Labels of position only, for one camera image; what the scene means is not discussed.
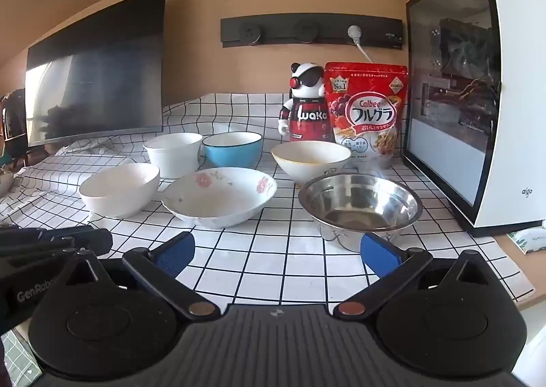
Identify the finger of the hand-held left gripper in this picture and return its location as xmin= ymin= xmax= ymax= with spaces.
xmin=0 ymin=224 xmax=95 ymax=249
xmin=40 ymin=228 xmax=114 ymax=262

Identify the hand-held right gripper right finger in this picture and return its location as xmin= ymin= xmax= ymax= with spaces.
xmin=333 ymin=232 xmax=491 ymax=320

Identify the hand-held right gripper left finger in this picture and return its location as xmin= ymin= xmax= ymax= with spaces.
xmin=64 ymin=231 xmax=220 ymax=320

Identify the stainless steel bowl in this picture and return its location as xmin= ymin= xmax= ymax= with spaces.
xmin=298 ymin=174 xmax=424 ymax=253

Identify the wide white bowl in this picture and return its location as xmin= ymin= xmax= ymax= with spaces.
xmin=79 ymin=163 xmax=161 ymax=219

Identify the white floral bowl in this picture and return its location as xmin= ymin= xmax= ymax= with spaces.
xmin=160 ymin=167 xmax=278 ymax=230

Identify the tall white bowl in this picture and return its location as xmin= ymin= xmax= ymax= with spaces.
xmin=143 ymin=132 xmax=204 ymax=180

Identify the blue bowl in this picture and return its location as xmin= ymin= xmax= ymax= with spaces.
xmin=201 ymin=131 xmax=263 ymax=169

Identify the white bowl with yellow rim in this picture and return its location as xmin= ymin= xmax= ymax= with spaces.
xmin=271 ymin=140 xmax=352 ymax=184

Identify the green cutting mat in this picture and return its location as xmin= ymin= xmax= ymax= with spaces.
xmin=0 ymin=323 xmax=43 ymax=387

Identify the dark bag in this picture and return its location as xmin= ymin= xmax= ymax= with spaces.
xmin=0 ymin=88 xmax=30 ymax=168

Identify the red cereal bag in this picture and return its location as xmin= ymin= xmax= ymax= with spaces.
xmin=324 ymin=62 xmax=409 ymax=170

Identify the green printed packet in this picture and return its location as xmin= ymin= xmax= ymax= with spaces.
xmin=507 ymin=227 xmax=546 ymax=253

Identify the red black panda figure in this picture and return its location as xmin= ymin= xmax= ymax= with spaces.
xmin=278 ymin=63 xmax=337 ymax=144

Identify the black computer monitor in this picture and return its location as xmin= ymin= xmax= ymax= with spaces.
xmin=25 ymin=0 xmax=168 ymax=148

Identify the white computer case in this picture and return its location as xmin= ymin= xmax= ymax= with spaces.
xmin=403 ymin=0 xmax=546 ymax=238

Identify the white plug with cable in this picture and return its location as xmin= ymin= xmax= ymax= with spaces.
xmin=347 ymin=25 xmax=374 ymax=66

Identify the black wall power strip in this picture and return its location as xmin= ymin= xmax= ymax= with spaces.
xmin=220 ymin=17 xmax=403 ymax=49

